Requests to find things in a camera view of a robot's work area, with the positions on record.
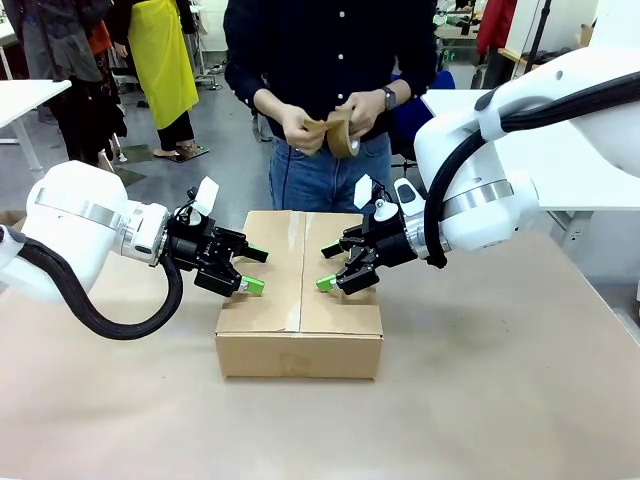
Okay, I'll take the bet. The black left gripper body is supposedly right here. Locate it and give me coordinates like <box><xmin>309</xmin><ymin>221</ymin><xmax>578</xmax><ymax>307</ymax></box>
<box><xmin>163</xmin><ymin>217</ymin><xmax>236</xmax><ymax>274</ymax></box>

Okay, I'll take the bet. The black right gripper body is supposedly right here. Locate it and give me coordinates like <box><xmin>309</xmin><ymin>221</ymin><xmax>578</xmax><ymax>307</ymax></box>
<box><xmin>367</xmin><ymin>209</ymin><xmax>419</xmax><ymax>269</ymax></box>

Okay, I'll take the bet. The brown cardboard box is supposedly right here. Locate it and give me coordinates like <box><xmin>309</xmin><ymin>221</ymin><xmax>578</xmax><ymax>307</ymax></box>
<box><xmin>213</xmin><ymin>209</ymin><xmax>385</xmax><ymax>381</ymax></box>

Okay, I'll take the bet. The brown packing tape roll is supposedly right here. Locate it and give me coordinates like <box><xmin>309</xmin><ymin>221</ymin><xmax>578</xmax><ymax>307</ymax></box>
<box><xmin>303</xmin><ymin>108</ymin><xmax>361</xmax><ymax>160</ymax></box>

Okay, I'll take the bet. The person's right forearm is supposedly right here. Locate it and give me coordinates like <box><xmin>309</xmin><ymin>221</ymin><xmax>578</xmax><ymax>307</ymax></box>
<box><xmin>253</xmin><ymin>87</ymin><xmax>294</xmax><ymax>121</ymax></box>

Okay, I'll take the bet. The person's right hand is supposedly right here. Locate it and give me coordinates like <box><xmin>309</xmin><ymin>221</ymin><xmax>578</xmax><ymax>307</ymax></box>
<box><xmin>280</xmin><ymin>102</ymin><xmax>329</xmax><ymax>157</ymax></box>

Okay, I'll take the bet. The person's left hand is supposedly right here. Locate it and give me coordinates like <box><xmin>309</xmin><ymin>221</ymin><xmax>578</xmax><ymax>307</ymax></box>
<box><xmin>339</xmin><ymin>89</ymin><xmax>389</xmax><ymax>141</ymax></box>

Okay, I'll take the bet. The blue office chair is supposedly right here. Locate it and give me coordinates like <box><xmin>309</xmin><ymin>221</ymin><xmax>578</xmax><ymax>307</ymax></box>
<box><xmin>389</xmin><ymin>69</ymin><xmax>456</xmax><ymax>171</ymax></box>

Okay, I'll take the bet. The bystander in yellow apron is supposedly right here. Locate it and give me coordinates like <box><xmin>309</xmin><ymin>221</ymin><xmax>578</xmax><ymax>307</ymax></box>
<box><xmin>112</xmin><ymin>0</ymin><xmax>201</xmax><ymax>161</ymax></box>

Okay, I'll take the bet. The person in dark shirt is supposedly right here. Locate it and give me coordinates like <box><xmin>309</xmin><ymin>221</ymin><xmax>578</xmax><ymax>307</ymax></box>
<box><xmin>223</xmin><ymin>0</ymin><xmax>441</xmax><ymax>214</ymax></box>

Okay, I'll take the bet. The background workbench with equipment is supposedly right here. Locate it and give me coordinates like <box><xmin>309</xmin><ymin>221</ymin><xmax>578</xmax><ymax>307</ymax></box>
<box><xmin>432</xmin><ymin>0</ymin><xmax>484</xmax><ymax>69</ymax></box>

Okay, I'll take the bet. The white table with thin legs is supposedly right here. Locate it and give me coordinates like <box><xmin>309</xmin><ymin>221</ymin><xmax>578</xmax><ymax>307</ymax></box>
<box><xmin>0</xmin><ymin>78</ymin><xmax>74</xmax><ymax>174</ymax></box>

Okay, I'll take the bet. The bystander in grey clothes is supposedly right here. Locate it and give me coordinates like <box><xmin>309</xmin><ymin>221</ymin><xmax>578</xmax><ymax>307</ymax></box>
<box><xmin>4</xmin><ymin>0</ymin><xmax>126</xmax><ymax>171</ymax></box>

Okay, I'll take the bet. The bystander in red jacket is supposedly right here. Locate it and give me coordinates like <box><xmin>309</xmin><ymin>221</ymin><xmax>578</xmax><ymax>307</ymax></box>
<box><xmin>474</xmin><ymin>0</ymin><xmax>519</xmax><ymax>91</ymax></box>

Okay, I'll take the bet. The black tripod stand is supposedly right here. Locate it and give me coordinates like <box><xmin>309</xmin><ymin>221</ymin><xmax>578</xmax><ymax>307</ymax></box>
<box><xmin>524</xmin><ymin>0</ymin><xmax>554</xmax><ymax>76</ymax></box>

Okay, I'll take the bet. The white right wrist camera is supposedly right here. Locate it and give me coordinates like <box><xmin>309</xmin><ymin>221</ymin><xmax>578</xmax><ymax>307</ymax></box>
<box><xmin>353</xmin><ymin>174</ymin><xmax>401</xmax><ymax>224</ymax></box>

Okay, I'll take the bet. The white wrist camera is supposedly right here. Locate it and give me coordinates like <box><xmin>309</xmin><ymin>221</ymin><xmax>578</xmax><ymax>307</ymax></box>
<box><xmin>353</xmin><ymin>174</ymin><xmax>401</xmax><ymax>224</ymax></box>
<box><xmin>174</xmin><ymin>177</ymin><xmax>221</xmax><ymax>226</ymax></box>

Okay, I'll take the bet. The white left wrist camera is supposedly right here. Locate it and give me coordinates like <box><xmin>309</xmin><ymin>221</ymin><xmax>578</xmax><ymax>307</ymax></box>
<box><xmin>174</xmin><ymin>177</ymin><xmax>221</xmax><ymax>226</ymax></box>

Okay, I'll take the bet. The black right arm cable sleeve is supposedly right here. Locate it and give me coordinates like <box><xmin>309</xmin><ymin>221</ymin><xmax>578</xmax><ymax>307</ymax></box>
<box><xmin>422</xmin><ymin>72</ymin><xmax>640</xmax><ymax>271</ymax></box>

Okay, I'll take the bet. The black arm cable sleeve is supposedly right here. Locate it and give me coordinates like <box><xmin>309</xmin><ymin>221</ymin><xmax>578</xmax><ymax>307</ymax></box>
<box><xmin>422</xmin><ymin>72</ymin><xmax>640</xmax><ymax>271</ymax></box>
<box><xmin>0</xmin><ymin>234</ymin><xmax>185</xmax><ymax>342</ymax></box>

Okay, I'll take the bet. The black left arm cable sleeve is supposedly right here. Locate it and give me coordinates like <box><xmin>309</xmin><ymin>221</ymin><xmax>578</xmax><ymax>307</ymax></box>
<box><xmin>0</xmin><ymin>234</ymin><xmax>185</xmax><ymax>342</ymax></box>

